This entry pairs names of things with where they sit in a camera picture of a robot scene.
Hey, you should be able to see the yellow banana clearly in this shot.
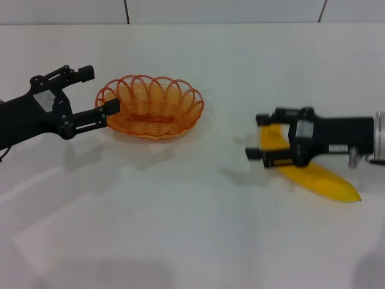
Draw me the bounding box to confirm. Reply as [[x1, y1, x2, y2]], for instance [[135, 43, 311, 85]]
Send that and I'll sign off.
[[259, 123, 362, 203]]

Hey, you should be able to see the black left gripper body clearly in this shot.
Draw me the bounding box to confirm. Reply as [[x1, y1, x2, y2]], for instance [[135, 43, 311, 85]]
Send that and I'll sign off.
[[0, 73, 75, 151]]

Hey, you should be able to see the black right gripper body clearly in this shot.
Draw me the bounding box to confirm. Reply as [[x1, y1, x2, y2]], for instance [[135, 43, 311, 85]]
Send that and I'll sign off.
[[287, 105, 375, 168]]

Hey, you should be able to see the metal plug on right gripper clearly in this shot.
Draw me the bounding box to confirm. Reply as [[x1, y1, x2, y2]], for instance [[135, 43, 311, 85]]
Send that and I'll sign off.
[[348, 146, 365, 168]]

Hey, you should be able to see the orange wire basket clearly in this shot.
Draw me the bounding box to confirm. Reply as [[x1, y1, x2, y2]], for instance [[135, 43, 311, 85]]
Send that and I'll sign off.
[[95, 74, 206, 143]]

